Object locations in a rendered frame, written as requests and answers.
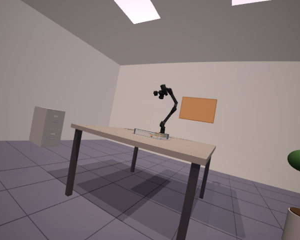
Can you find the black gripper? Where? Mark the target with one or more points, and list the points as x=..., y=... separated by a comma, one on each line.
x=161, y=92

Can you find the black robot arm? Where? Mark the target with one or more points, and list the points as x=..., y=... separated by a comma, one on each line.
x=169, y=90

